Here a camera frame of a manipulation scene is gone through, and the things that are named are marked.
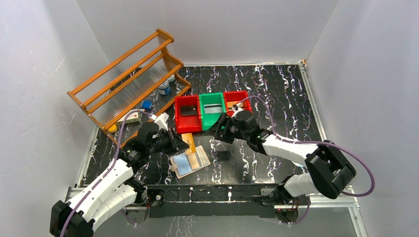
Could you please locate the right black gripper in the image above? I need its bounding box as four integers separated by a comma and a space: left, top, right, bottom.
205, 113, 250, 145

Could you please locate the gold card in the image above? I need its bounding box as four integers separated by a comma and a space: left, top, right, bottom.
181, 133, 196, 155
187, 152, 201, 170
226, 101, 238, 111

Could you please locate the beige leather card holder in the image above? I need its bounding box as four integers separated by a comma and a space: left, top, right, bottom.
170, 146, 211, 179

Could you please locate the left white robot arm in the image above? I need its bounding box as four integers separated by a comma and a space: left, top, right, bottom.
49, 122, 190, 237

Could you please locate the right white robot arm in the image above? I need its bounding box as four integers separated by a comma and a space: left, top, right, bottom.
205, 111, 356, 204

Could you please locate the silver card in bin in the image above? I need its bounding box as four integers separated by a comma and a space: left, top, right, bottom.
204, 104, 223, 115

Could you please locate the gold card in bin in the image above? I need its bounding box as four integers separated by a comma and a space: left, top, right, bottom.
226, 101, 238, 111

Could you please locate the black card in bin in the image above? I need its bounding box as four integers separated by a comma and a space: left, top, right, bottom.
180, 105, 199, 117

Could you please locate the green plastic bin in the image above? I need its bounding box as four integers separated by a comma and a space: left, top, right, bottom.
199, 92, 226, 131

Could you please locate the left red plastic bin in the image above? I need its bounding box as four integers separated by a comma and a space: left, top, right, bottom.
174, 95, 203, 134

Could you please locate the red plastic bin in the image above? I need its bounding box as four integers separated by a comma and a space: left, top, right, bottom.
223, 91, 252, 116
174, 95, 203, 134

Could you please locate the right red plastic bin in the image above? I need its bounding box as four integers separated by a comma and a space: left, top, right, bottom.
223, 91, 252, 116

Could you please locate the small blue cube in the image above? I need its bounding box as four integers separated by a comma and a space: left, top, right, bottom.
140, 100, 153, 111

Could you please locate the small white red box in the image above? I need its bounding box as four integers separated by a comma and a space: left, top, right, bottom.
116, 109, 144, 126

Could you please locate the blue white round jar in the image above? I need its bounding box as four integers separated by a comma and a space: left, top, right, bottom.
157, 80, 171, 96

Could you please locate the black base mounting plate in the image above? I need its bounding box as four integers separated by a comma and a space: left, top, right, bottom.
116, 184, 310, 226

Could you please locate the small yellow object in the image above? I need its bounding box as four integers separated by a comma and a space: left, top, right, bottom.
108, 124, 118, 133

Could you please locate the orange wooden shelf rack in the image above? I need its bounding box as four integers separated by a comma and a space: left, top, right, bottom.
67, 29, 192, 143

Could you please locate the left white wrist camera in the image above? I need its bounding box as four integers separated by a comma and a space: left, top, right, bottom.
151, 113, 169, 131

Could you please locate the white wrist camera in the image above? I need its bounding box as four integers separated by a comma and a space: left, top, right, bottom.
231, 102, 244, 117
151, 113, 169, 131

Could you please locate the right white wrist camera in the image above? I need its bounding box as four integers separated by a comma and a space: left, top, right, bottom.
231, 102, 244, 117

